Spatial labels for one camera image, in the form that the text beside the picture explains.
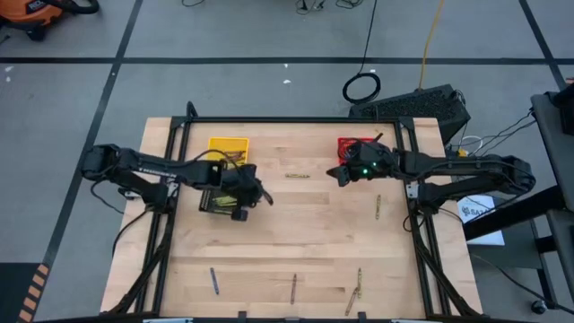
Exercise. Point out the black side stand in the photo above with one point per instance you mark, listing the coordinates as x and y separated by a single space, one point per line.
556 143

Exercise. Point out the black orange hazard mat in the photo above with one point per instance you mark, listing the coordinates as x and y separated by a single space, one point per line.
13 291

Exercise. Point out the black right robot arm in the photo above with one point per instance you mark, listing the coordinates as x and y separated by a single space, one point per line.
471 168

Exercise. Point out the white paper sheet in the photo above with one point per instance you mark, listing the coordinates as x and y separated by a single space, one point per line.
486 235

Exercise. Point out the black plastic basket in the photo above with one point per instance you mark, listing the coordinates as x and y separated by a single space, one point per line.
205 204

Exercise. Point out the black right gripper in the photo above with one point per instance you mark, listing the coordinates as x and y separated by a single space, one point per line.
372 161

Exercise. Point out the black computer tower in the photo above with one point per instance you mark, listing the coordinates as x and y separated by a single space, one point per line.
417 103

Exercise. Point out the orange shop vacuum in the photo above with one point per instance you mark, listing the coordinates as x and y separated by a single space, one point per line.
27 13

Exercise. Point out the yellow plastic basket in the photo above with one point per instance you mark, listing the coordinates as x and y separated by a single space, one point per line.
224 144

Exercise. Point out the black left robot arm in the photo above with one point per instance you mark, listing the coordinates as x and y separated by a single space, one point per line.
152 163

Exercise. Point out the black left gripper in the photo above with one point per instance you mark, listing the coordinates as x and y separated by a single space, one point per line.
242 184

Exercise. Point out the red plastic basket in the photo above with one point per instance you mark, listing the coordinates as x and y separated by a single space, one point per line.
341 141

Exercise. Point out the black caster wheel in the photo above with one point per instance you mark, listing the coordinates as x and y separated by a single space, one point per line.
539 307

